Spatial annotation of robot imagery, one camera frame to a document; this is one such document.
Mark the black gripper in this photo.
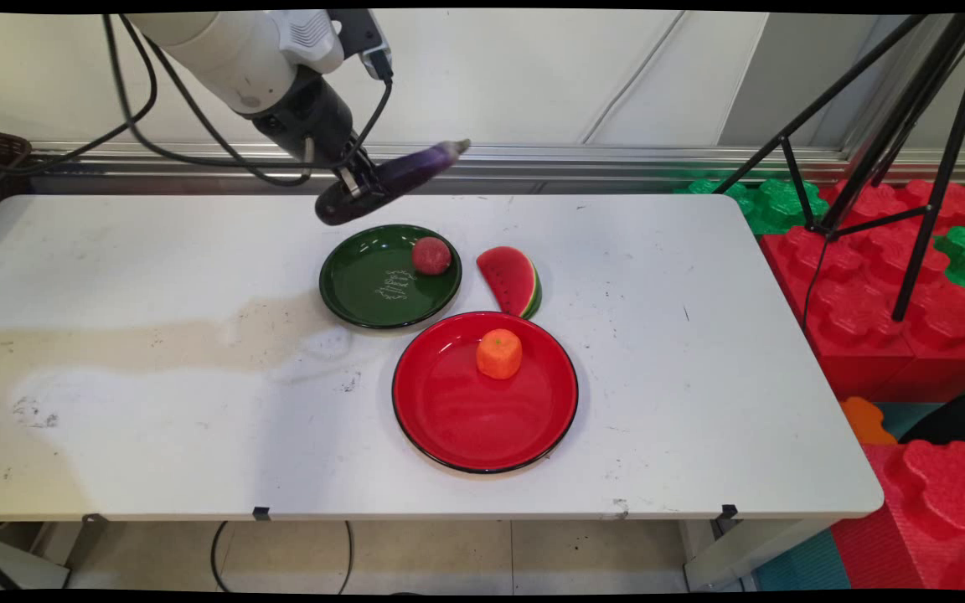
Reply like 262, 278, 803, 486
251, 74, 384, 200

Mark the purple toy eggplant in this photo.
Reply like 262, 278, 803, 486
315, 139, 472, 227

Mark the red round toy fruit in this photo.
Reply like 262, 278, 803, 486
411, 236, 453, 276

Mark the dark green plate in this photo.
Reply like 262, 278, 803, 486
319, 224, 463, 330

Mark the toy watermelon slice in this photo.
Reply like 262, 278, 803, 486
477, 246, 543, 320

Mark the orange toy fruit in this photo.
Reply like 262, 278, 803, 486
476, 328, 524, 380

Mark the red plate black rim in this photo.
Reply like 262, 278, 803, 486
391, 311, 580, 475

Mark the large red foam block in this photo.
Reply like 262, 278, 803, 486
761, 178, 965, 405

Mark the white table leg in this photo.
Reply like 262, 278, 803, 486
684, 517, 837, 591

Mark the black tripod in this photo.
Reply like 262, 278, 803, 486
713, 13, 965, 322

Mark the orange foam piece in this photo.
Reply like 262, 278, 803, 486
839, 396, 899, 446

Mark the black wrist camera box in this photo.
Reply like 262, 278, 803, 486
330, 10, 395, 83

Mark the aluminium wall rail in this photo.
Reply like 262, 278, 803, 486
26, 141, 965, 187

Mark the black floor cable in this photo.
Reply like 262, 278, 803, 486
210, 520, 359, 595

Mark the thin black tripod cable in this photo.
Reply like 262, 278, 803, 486
802, 236, 828, 329

